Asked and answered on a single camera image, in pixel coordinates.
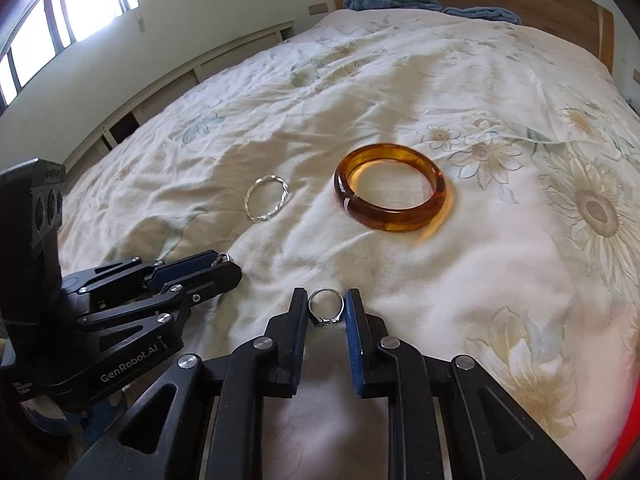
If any red cardboard box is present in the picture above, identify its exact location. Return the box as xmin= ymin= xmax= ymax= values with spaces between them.
xmin=592 ymin=360 xmax=640 ymax=480

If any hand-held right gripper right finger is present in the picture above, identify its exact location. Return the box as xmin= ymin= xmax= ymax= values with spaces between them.
xmin=345 ymin=288 xmax=586 ymax=480

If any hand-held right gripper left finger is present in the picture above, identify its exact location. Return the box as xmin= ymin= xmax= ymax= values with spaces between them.
xmin=65 ymin=287 xmax=309 ymax=480

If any amber bangle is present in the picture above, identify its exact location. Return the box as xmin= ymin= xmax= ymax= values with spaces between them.
xmin=334 ymin=143 xmax=447 ymax=233

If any silver ring with stone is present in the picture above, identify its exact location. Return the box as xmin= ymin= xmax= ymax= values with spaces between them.
xmin=306 ymin=287 xmax=347 ymax=329

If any floral bed blanket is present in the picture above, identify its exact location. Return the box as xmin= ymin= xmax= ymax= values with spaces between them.
xmin=50 ymin=7 xmax=640 ymax=480

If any white radiator cover cabinet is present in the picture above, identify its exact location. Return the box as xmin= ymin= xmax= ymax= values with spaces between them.
xmin=62 ymin=21 xmax=296 ymax=171

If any large blue pillow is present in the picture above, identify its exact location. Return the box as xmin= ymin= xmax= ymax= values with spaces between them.
xmin=344 ymin=0 xmax=446 ymax=12

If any small blue pillow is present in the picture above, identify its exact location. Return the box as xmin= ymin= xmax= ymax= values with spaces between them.
xmin=442 ymin=6 xmax=521 ymax=24

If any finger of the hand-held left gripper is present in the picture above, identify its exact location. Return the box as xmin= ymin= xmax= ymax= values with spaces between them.
xmin=75 ymin=262 xmax=243 ymax=346
xmin=62 ymin=251 xmax=228 ymax=296

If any window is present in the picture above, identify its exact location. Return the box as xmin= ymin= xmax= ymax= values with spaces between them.
xmin=0 ymin=0 xmax=141 ymax=106

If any twisted silver bracelet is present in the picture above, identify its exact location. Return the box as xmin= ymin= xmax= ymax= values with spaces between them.
xmin=243 ymin=175 xmax=290 ymax=223

